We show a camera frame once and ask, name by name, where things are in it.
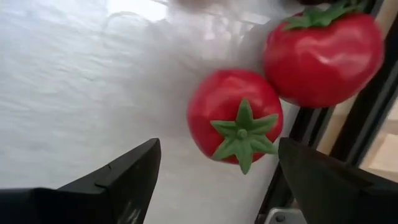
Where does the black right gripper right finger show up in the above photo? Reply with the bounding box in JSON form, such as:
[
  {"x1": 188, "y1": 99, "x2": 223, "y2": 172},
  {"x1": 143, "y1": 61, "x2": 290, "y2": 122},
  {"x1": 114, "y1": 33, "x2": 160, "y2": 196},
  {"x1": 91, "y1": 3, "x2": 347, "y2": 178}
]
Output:
[{"x1": 278, "y1": 137, "x2": 398, "y2": 224}]

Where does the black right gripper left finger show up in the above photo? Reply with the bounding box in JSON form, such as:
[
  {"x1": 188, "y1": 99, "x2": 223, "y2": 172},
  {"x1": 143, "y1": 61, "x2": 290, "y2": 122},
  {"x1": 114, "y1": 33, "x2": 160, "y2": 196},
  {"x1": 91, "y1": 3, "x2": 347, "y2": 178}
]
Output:
[{"x1": 0, "y1": 138, "x2": 162, "y2": 224}]

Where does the silver metal bracket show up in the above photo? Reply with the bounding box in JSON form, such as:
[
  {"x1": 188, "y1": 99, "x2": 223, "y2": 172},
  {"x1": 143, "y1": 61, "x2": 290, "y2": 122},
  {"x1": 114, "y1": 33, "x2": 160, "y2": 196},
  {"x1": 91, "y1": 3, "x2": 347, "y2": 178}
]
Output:
[{"x1": 264, "y1": 207, "x2": 308, "y2": 224}]

